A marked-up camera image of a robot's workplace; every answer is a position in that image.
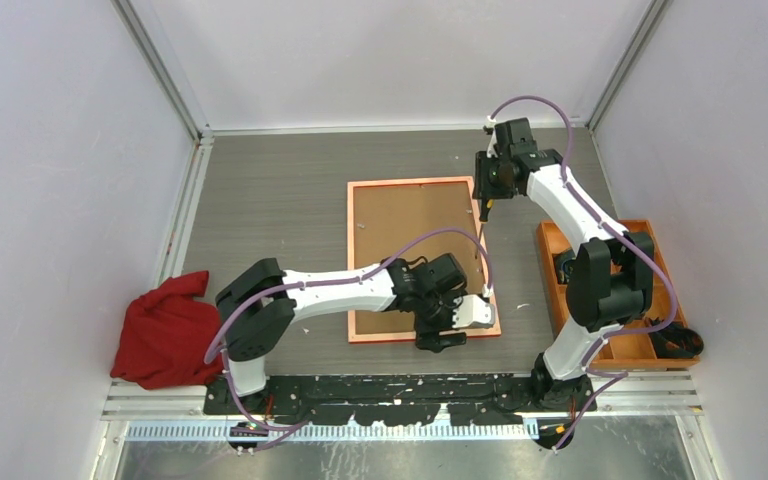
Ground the white slotted cable duct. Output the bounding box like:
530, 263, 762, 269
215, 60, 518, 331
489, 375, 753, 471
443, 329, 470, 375
125, 419, 538, 443

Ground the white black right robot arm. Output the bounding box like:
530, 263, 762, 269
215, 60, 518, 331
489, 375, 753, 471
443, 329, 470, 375
472, 118, 664, 411

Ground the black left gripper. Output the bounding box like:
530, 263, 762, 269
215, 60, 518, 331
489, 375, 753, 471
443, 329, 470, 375
414, 290, 468, 352

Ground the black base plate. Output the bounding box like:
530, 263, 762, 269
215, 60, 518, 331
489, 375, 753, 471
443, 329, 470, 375
203, 373, 594, 427

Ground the red cloth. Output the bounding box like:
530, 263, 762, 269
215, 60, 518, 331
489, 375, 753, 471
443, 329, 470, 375
110, 270, 222, 390

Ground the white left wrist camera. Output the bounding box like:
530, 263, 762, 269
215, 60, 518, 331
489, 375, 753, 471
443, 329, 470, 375
452, 285, 498, 330

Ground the red picture frame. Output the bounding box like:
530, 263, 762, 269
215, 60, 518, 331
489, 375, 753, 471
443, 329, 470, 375
347, 176, 487, 344

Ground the black yellow screwdriver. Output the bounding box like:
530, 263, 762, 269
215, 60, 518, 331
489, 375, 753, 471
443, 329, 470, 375
477, 199, 494, 242

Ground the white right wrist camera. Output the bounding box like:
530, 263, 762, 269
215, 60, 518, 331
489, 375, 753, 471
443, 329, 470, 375
483, 115, 498, 158

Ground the orange compartment tray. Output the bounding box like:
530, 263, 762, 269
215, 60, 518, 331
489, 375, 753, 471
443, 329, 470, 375
536, 220, 700, 371

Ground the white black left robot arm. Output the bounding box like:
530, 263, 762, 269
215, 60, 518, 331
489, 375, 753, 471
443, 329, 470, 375
206, 254, 495, 414

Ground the blue yellow rolled tie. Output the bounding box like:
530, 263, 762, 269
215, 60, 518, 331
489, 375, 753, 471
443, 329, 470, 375
553, 249, 576, 285

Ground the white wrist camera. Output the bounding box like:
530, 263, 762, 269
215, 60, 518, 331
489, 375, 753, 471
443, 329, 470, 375
483, 115, 498, 158
452, 285, 498, 330

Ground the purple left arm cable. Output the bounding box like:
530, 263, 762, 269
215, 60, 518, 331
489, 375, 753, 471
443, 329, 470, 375
203, 227, 495, 455

